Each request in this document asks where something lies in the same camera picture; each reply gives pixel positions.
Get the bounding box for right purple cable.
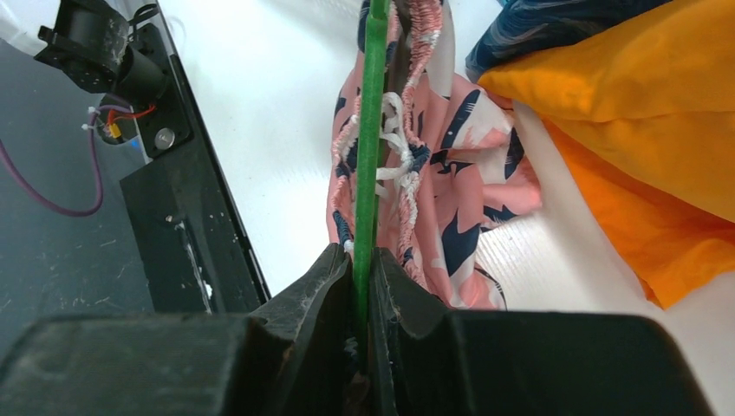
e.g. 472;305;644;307
0;94;134;218

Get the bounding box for orange shorts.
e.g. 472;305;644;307
476;0;734;309

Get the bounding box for pink shark print shorts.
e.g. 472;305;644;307
326;0;543;311

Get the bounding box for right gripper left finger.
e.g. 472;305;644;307
1;244;351;415

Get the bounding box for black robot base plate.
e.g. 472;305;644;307
36;1;269;313

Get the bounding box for green plastic hanger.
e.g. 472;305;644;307
352;1;391;374

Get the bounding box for dark blue whale shorts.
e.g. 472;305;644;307
465;0;665;81

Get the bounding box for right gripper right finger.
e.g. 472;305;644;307
370;249;712;415

